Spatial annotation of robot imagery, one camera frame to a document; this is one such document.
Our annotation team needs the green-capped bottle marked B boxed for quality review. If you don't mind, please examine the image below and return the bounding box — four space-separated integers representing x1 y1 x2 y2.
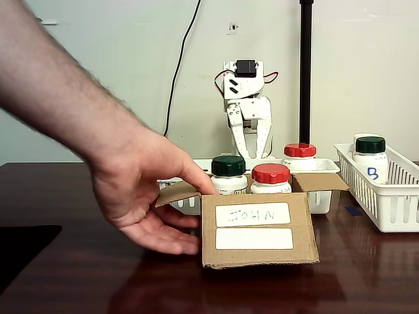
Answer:
352 133 390 185

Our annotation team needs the person's left hand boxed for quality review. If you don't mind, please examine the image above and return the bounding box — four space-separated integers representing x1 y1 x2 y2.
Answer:
86 129 217 256

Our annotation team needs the green-capped white bottle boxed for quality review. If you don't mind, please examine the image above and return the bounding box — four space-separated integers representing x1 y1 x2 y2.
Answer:
210 155 249 196

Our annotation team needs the black vertical pole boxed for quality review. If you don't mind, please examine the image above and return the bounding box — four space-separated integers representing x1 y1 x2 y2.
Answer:
299 0 315 147

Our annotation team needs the blank white label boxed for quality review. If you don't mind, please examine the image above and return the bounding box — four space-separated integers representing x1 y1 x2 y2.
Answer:
215 228 294 251

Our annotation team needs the black cable on wall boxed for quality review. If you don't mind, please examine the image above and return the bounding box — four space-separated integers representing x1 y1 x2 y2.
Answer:
162 0 202 137

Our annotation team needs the red-capped white bottle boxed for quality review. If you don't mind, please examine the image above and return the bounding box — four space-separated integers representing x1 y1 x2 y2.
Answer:
250 163 292 194

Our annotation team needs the person's hairy left forearm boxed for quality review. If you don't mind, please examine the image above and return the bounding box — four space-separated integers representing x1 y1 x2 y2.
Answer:
0 0 156 164

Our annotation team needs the white label reading JOHN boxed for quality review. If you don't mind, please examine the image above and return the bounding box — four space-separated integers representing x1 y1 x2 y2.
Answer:
215 202 291 228

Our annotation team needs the brown cardboard box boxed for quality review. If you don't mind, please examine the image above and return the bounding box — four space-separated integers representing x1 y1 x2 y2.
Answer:
154 173 351 270

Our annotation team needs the white slotted plastic basket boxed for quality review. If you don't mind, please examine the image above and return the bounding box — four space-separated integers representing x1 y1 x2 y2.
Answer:
333 143 419 234

